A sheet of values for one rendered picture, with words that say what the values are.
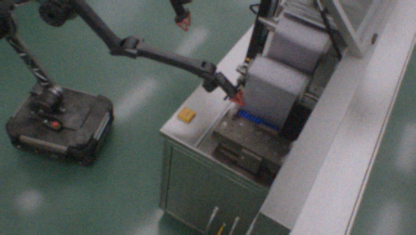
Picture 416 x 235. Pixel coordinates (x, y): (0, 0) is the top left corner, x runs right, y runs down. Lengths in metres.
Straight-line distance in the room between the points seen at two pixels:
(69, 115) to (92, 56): 0.97
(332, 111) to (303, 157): 0.20
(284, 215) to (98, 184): 2.06
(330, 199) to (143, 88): 2.41
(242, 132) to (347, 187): 0.70
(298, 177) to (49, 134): 2.12
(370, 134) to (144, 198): 1.72
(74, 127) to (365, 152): 1.98
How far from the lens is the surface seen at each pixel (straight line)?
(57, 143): 2.77
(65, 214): 2.76
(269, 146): 1.82
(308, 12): 1.91
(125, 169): 2.89
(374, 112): 1.56
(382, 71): 1.76
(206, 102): 2.10
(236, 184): 1.93
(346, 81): 1.27
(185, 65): 1.83
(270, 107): 1.83
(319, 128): 1.10
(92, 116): 2.89
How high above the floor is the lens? 2.43
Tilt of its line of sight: 49 degrees down
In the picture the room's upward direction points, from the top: 11 degrees clockwise
